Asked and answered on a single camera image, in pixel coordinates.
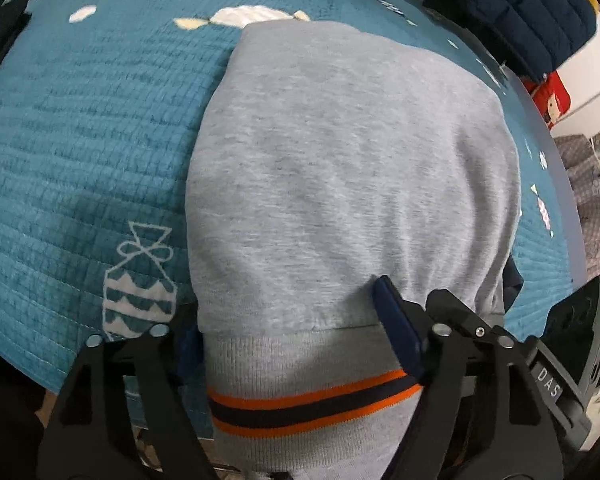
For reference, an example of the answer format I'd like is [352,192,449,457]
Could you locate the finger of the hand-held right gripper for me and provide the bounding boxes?
[424,287,511,348]

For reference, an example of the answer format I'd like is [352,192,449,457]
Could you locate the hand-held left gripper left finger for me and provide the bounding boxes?
[36,305,218,480]

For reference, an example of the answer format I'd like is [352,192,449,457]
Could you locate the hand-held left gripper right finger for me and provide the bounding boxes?
[372,276,565,480]

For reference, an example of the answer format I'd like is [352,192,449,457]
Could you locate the grey and navy zip jacket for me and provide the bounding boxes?
[185,20,526,480]

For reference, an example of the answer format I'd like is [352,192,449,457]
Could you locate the patterned tablecloth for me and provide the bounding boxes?
[555,132,600,281]

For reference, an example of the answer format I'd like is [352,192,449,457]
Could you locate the red cartoon bag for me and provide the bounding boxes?
[522,72,571,131]

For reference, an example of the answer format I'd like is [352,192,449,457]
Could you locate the teal quilted bed mat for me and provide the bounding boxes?
[0,0,588,411]

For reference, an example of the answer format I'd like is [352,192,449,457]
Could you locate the yellow and navy puffer jacket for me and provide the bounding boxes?
[422,0,598,83]

